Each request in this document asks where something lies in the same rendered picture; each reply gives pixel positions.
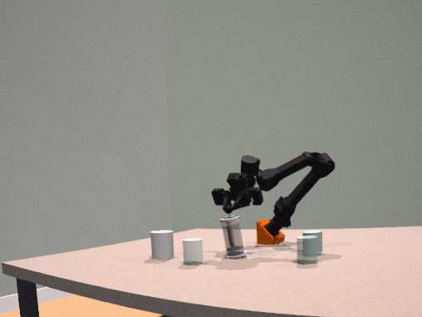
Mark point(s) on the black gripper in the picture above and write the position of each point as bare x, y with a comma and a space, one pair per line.
223, 197

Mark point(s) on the french press with black knob plunger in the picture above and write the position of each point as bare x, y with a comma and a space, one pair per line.
232, 235

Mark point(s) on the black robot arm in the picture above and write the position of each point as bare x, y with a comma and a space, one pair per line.
269, 178

